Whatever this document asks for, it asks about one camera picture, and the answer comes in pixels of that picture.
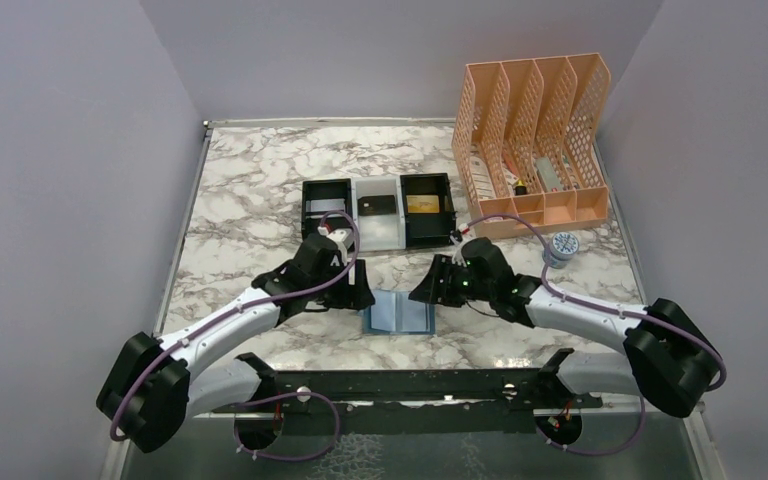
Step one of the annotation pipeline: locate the white labelled box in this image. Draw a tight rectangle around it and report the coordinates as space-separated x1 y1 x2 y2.
468 148 496 200

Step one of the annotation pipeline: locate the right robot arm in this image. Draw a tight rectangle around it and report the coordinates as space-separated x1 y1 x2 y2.
409 238 724 418

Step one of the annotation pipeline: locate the blue card holder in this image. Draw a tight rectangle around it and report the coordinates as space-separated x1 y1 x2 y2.
361 290 436 335

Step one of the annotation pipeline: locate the orange file organizer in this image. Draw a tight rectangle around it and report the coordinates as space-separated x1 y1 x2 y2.
451 53 611 239

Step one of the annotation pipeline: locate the purple cable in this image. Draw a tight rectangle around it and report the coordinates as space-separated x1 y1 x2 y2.
453 213 728 458
109 210 363 463

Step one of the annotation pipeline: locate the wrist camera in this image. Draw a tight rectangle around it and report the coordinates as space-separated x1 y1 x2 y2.
317 225 354 258
449 224 473 263

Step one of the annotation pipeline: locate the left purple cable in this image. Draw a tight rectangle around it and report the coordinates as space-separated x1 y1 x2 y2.
109 210 363 463

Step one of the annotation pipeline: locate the black white card tray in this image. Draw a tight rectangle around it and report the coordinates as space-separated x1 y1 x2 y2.
301 173 456 252

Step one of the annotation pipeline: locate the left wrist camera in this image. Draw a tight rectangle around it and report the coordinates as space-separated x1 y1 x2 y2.
317 225 354 258

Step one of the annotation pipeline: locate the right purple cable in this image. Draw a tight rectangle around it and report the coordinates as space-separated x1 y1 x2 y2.
453 213 728 458

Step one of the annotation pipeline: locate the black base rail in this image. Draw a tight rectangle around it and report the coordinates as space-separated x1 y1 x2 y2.
217 368 602 436

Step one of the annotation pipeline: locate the white magnetic stripe card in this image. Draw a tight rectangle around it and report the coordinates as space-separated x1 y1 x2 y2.
305 198 345 212

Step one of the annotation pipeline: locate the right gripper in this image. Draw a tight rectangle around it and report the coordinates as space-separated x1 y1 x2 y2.
410 253 494 308

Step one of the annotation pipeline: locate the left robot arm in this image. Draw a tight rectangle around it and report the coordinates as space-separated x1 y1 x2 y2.
96 229 375 453

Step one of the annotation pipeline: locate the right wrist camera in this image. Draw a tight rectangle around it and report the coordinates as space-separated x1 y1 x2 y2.
449 224 473 263

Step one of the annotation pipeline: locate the black card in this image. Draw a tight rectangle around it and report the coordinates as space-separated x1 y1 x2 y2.
358 195 398 216

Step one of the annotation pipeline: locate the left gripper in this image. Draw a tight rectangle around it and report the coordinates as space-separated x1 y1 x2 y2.
308 258 375 311

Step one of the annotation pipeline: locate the yellow tipped marker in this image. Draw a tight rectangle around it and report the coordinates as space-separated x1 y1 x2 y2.
513 179 528 196

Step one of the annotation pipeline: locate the gold credit card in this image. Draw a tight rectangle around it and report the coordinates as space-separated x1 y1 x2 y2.
405 195 441 214

